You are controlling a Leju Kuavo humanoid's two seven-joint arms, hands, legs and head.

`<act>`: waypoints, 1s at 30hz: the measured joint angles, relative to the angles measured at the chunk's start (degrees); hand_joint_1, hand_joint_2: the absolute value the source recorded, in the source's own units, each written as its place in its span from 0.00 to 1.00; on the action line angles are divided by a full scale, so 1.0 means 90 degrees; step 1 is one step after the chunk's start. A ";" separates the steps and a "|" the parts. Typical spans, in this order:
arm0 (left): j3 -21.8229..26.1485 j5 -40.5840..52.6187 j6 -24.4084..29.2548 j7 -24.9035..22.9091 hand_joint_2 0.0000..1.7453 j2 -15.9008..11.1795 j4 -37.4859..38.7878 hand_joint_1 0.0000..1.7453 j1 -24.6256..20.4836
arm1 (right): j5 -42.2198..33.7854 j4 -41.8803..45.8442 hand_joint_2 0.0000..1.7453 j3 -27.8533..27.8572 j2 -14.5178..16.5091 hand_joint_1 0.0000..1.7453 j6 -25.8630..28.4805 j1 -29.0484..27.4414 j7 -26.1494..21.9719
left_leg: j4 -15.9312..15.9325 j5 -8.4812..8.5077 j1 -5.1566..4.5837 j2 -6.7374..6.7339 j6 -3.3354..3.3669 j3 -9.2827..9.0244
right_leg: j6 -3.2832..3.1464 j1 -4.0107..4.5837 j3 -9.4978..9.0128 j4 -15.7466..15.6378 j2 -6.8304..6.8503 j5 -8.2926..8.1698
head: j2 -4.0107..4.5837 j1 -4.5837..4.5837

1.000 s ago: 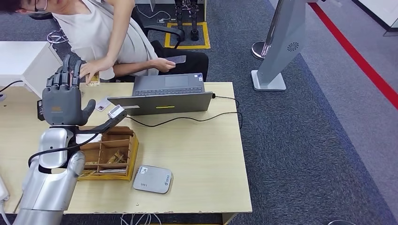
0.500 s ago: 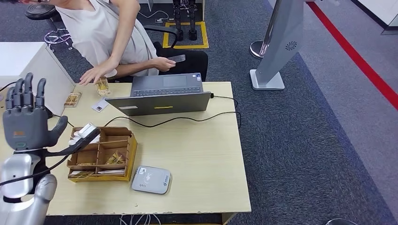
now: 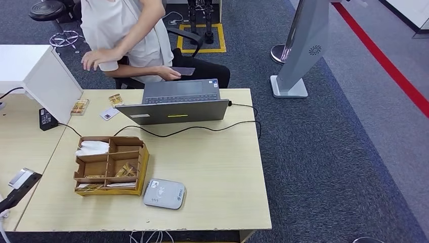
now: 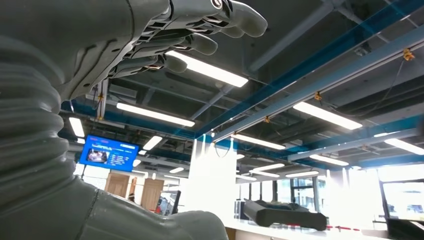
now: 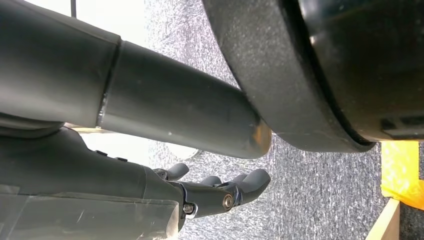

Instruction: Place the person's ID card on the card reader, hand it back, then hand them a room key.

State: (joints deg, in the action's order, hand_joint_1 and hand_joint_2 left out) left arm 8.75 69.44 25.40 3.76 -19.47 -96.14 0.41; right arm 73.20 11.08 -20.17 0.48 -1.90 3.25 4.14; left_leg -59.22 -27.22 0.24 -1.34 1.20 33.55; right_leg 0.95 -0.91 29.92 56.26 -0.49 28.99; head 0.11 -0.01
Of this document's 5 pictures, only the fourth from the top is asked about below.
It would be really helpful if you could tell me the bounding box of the white counter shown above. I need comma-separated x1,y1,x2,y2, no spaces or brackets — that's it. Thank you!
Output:
225,218,392,240

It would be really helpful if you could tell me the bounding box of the blue hanging display screen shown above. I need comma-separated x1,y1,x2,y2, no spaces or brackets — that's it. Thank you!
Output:
79,134,140,173

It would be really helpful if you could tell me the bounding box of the wooden door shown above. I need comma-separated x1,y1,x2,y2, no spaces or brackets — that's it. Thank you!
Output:
105,172,131,199
140,178,166,212

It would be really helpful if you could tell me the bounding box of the long ceiling light panel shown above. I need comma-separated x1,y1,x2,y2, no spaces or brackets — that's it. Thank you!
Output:
309,154,350,167
384,138,424,156
68,116,86,138
143,135,163,151
293,101,364,131
165,50,249,88
231,133,286,151
115,101,196,128

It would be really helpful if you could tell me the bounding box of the black flat case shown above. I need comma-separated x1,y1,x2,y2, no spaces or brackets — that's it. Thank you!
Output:
243,198,328,232

